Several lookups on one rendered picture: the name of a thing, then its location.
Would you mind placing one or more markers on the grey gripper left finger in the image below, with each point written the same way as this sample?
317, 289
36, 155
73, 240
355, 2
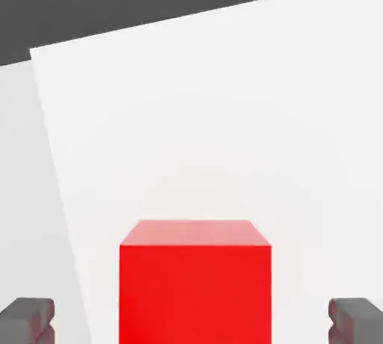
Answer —
24, 321

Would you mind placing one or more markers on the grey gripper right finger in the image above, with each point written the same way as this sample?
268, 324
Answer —
359, 321

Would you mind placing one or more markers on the small red cube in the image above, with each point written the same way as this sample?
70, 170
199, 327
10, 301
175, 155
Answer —
195, 290

